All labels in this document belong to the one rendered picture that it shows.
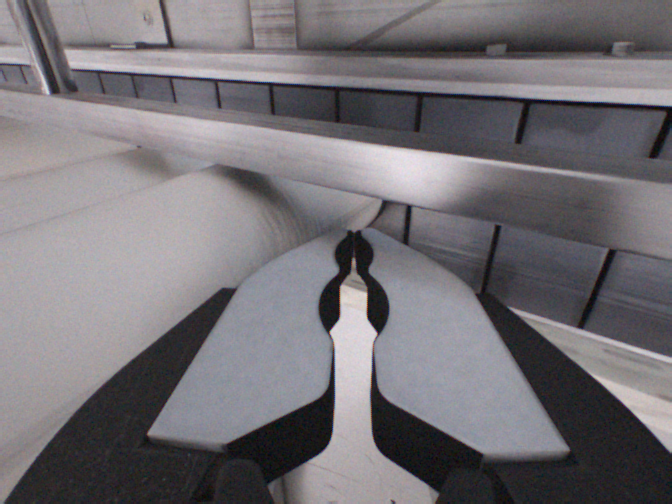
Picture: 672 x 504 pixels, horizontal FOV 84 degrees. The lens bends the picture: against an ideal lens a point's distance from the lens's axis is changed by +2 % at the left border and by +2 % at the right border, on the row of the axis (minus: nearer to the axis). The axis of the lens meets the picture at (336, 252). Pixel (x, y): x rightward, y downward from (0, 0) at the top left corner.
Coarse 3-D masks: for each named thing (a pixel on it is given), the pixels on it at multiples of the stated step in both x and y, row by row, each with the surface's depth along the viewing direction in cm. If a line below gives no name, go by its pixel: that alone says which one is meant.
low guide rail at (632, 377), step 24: (360, 288) 16; (552, 336) 13; (576, 336) 13; (576, 360) 12; (600, 360) 12; (624, 360) 12; (648, 360) 12; (624, 384) 12; (648, 384) 12; (648, 408) 11
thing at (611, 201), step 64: (64, 128) 14; (128, 128) 12; (192, 128) 10; (256, 128) 9; (320, 128) 9; (384, 192) 8; (448, 192) 7; (512, 192) 6; (576, 192) 6; (640, 192) 5
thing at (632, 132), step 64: (0, 64) 33; (384, 128) 16; (448, 128) 14; (512, 128) 13; (576, 128) 12; (640, 128) 11; (448, 256) 17; (512, 256) 15; (576, 256) 14; (640, 256) 13; (576, 320) 15; (640, 320) 14
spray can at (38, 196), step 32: (96, 160) 14; (128, 160) 14; (160, 160) 14; (192, 160) 15; (0, 192) 11; (32, 192) 11; (64, 192) 12; (96, 192) 12; (128, 192) 13; (0, 224) 10
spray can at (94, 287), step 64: (192, 192) 10; (256, 192) 11; (320, 192) 13; (0, 256) 7; (64, 256) 8; (128, 256) 8; (192, 256) 9; (256, 256) 11; (0, 320) 6; (64, 320) 7; (128, 320) 8; (0, 384) 6; (64, 384) 7; (0, 448) 6
